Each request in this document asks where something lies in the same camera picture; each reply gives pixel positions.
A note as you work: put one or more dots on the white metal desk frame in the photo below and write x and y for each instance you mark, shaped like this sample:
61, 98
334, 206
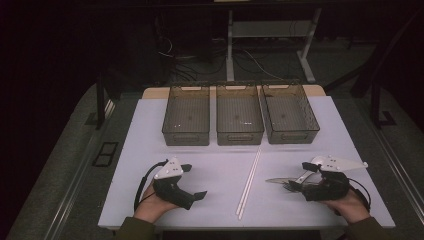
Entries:
270, 30

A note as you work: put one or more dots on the translucent brown plastic bin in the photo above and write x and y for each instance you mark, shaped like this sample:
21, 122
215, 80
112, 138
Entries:
186, 116
286, 115
238, 116

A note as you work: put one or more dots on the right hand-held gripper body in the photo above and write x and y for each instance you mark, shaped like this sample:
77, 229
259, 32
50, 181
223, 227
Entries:
328, 188

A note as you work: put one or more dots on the black metal stand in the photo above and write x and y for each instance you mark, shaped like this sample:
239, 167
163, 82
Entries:
100, 100
376, 103

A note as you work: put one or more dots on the person's left hand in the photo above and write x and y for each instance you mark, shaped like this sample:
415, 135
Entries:
151, 206

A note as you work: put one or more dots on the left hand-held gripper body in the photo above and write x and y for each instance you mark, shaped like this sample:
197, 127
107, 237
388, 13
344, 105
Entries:
173, 191

